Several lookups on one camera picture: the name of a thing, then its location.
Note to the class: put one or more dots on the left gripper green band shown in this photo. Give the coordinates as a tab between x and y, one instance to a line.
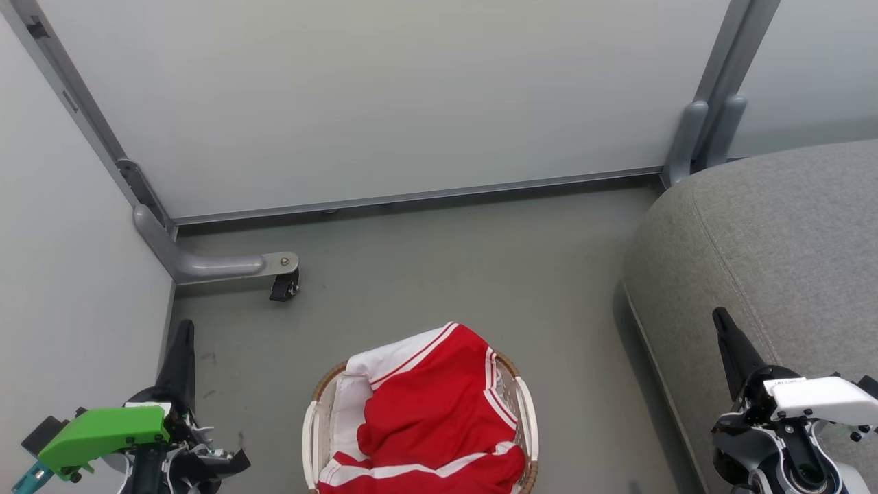
103	432

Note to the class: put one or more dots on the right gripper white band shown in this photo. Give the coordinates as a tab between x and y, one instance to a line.
823	398

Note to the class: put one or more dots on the red garment with white trim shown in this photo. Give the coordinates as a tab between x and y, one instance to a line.
432	405

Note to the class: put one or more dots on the grey fabric sofa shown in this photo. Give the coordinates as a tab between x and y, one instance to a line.
768	261

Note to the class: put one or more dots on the grey partition foot bar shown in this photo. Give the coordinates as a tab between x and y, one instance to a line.
206	264

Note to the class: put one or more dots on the black caster wheel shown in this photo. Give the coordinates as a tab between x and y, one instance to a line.
285	287

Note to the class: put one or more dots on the white basket liner cloth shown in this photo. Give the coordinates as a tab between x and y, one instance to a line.
348	412

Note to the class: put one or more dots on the grey partition foot stub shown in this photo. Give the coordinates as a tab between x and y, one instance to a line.
686	144
727	130

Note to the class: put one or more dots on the white wicker-rimmed laundry basket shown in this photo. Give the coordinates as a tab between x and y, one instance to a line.
528	425

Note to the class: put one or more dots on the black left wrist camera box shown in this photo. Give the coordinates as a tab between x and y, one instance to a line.
42	432

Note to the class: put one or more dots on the grey partition post with bracket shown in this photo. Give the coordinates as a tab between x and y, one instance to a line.
75	103

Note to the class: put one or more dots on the grey partition bottom rail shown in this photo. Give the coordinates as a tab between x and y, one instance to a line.
411	195

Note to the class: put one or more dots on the grey double partition post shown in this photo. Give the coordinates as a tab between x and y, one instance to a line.
737	48

